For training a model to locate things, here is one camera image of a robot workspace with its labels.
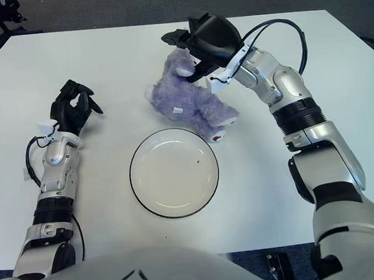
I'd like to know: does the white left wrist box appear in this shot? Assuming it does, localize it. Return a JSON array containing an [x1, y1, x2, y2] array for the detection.
[[36, 117, 59, 138]]

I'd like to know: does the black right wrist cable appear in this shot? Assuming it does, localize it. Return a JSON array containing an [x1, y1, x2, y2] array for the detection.
[[239, 16, 309, 78]]

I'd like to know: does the white plate with black rim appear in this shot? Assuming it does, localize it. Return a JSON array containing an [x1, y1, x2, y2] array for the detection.
[[126, 124, 223, 222]]

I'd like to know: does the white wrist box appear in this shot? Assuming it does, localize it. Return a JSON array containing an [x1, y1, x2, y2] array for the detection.
[[36, 117, 59, 138], [209, 68, 236, 93]]

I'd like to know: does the black bracket under table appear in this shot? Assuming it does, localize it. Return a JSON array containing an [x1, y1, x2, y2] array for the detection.
[[265, 250, 296, 280]]

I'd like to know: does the grey robot torso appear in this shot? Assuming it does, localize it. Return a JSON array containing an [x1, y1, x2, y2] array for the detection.
[[0, 235, 276, 280]]

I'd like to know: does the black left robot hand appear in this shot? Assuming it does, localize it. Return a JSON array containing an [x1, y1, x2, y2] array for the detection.
[[47, 77, 106, 138]]

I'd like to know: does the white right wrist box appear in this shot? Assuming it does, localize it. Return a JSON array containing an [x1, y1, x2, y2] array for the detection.
[[209, 68, 236, 93]]

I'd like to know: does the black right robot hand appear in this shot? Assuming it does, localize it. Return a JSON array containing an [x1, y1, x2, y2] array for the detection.
[[159, 8, 246, 86]]

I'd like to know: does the purple plush bunny doll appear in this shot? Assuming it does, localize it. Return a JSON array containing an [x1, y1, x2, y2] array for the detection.
[[141, 43, 242, 149]]

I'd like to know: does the thin black elbow cable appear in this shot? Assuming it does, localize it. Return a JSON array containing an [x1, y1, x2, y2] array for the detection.
[[72, 215, 88, 263]]

